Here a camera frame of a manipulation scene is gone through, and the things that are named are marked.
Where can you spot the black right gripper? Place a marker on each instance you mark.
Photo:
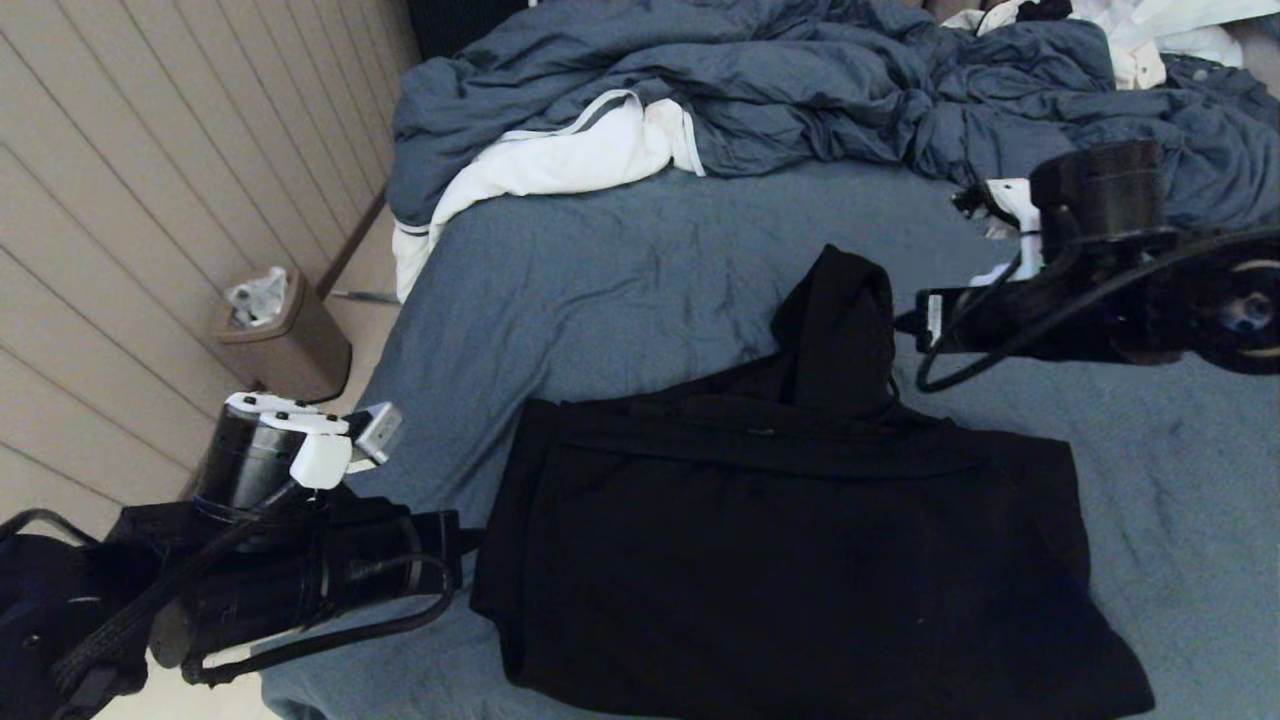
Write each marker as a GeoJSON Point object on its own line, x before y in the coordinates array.
{"type": "Point", "coordinates": [1100, 200]}

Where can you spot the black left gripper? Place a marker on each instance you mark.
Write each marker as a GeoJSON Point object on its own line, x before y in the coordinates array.
{"type": "Point", "coordinates": [280, 580]}

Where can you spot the black zip hoodie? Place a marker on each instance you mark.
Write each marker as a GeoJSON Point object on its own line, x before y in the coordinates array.
{"type": "Point", "coordinates": [800, 580]}

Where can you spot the white crumpled clothes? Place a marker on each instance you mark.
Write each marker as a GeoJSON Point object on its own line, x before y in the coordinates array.
{"type": "Point", "coordinates": [1150, 28]}

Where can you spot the brown trash bin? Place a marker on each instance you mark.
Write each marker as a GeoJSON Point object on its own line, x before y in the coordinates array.
{"type": "Point", "coordinates": [300, 355]}

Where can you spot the blue bed sheet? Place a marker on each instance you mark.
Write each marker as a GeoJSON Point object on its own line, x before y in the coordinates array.
{"type": "Point", "coordinates": [650, 280]}

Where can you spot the crumpled blue duvet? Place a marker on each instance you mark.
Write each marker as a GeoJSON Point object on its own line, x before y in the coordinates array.
{"type": "Point", "coordinates": [800, 80]}

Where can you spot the thin metal rod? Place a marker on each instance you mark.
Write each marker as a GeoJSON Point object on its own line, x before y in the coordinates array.
{"type": "Point", "coordinates": [365, 296]}

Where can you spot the white plastic bin bag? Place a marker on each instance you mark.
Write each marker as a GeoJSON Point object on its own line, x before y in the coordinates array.
{"type": "Point", "coordinates": [258, 296]}

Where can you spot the small black garment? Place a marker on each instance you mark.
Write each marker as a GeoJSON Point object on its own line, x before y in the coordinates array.
{"type": "Point", "coordinates": [1045, 10]}

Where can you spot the white blanket with grey stripe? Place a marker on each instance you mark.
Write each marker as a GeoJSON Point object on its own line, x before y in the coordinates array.
{"type": "Point", "coordinates": [560, 158]}

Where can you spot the blue denim shirt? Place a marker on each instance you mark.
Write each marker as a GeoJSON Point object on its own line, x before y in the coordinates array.
{"type": "Point", "coordinates": [1215, 85]}

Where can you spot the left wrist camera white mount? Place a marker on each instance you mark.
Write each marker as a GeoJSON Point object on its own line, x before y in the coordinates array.
{"type": "Point", "coordinates": [320, 460]}

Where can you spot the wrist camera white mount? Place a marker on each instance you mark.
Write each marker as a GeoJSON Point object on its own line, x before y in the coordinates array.
{"type": "Point", "coordinates": [320, 460]}
{"type": "Point", "coordinates": [1020, 200]}

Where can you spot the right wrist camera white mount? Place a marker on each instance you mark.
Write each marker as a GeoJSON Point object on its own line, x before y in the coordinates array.
{"type": "Point", "coordinates": [1020, 200]}

